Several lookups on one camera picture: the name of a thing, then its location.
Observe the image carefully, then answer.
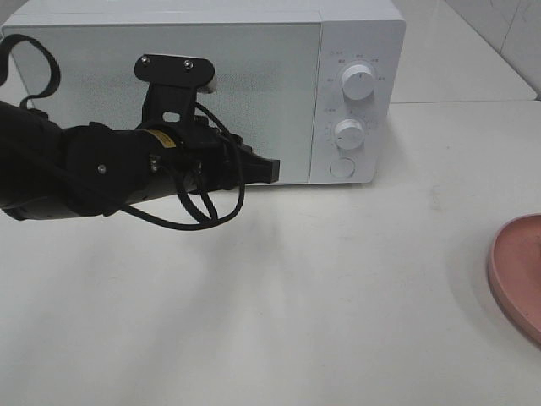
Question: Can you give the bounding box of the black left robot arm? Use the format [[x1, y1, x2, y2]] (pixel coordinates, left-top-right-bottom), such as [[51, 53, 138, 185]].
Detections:
[[1, 84, 280, 231]]

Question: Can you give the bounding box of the white microwave oven body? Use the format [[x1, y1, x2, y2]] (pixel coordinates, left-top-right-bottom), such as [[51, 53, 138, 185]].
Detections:
[[1, 1, 406, 184]]

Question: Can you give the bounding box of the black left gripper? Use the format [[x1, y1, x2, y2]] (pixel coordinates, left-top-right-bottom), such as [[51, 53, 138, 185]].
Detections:
[[141, 84, 280, 191]]

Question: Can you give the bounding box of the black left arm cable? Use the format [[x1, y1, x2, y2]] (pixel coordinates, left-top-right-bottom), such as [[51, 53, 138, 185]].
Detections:
[[0, 35, 249, 232]]

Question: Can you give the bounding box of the pink round plate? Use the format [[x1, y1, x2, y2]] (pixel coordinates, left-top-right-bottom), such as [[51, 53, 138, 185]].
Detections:
[[487, 213, 540, 345]]

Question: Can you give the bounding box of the white microwave door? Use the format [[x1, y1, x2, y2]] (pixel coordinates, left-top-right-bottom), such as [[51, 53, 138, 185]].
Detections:
[[3, 24, 320, 184]]

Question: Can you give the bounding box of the white microwave knob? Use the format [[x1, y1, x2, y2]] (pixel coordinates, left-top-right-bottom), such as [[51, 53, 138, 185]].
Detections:
[[334, 119, 366, 151], [340, 61, 375, 101]]

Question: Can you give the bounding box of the round white door button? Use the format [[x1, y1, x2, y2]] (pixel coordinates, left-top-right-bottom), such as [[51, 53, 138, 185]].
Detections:
[[330, 158, 356, 178]]

